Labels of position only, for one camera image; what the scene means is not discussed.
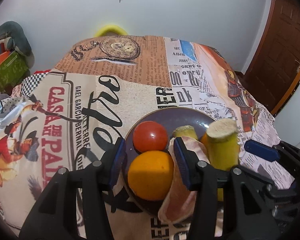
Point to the peeled pomelo segment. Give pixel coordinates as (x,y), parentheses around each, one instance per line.
(179,203)

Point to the red tomato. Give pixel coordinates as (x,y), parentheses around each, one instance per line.
(149,136)

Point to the short green sugarcane piece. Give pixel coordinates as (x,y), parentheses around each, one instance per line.
(186,131)

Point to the orange with Dole sticker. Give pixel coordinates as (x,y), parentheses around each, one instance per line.
(203,140)

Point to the large orange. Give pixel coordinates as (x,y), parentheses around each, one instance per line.
(150,175)

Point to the brown wooden door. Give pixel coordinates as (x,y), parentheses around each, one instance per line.
(276,63)

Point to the yellow chair back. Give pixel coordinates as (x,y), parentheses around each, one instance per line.
(110,29)

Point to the grey plush toy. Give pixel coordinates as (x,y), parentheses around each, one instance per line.
(12,34)

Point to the long yellow sugarcane piece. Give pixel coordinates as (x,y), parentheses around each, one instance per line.
(222,144)

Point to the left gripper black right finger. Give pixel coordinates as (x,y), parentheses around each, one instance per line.
(246,216)

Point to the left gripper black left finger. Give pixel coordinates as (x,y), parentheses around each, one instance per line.
(53,216)

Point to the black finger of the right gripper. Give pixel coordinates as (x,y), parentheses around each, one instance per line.
(261,150)

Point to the printed patchwork tablecloth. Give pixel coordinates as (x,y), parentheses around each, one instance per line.
(97,92)

